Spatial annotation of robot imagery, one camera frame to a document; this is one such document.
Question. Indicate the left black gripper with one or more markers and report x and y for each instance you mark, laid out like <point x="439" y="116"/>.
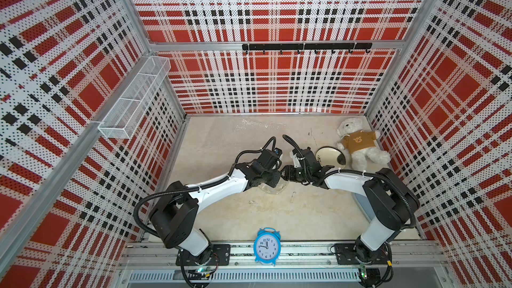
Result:
<point x="275" y="177"/>

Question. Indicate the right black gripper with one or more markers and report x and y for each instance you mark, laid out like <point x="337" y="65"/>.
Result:
<point x="288" y="172"/>

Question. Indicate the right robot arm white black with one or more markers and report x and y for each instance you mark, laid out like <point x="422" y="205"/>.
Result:
<point x="393" y="204"/>

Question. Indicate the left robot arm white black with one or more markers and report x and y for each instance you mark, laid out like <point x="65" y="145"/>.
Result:
<point x="170" y="215"/>

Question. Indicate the blue alarm clock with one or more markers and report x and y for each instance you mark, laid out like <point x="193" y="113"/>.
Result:
<point x="267" y="246"/>

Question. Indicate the white teddy bear brown shirt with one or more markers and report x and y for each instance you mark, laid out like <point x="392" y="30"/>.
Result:
<point x="360" y="144"/>

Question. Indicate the grey blue oval dish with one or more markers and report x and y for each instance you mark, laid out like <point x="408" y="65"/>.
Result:
<point x="365" y="206"/>

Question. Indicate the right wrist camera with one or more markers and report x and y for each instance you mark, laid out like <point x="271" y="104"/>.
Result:
<point x="296" y="160"/>

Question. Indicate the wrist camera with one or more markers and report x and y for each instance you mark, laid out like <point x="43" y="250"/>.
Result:
<point x="272" y="157"/>
<point x="296" y="160"/>

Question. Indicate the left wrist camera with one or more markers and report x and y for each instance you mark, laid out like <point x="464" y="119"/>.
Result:
<point x="272" y="157"/>

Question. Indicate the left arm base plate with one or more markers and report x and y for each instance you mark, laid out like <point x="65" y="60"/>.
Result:
<point x="215" y="254"/>

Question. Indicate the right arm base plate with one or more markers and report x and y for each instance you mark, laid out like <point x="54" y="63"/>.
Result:
<point x="347" y="254"/>

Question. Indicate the black hook rail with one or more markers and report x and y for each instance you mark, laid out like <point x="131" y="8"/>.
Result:
<point x="264" y="47"/>

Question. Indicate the white wire mesh basket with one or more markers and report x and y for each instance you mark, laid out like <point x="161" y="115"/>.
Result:
<point x="144" y="81"/>

